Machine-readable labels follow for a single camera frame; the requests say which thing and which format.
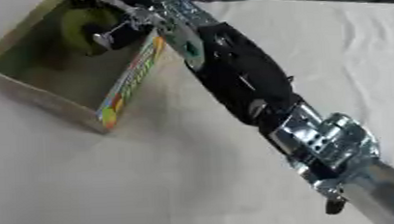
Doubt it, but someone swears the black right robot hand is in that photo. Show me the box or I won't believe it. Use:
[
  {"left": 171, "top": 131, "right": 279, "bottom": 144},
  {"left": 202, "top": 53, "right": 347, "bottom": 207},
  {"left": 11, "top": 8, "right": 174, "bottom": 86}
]
[{"left": 68, "top": 0, "right": 171, "bottom": 58}]

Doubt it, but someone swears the green round toy fruit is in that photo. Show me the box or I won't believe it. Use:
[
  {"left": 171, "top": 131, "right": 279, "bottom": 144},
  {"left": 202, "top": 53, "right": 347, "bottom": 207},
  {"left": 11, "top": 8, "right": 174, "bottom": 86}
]
[{"left": 57, "top": 5, "right": 128, "bottom": 59}]

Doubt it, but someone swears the tan cardboard box green inside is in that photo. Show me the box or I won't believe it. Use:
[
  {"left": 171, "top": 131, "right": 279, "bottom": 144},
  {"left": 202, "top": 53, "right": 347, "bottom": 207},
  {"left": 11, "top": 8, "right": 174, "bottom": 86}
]
[{"left": 0, "top": 0, "right": 175, "bottom": 140}]

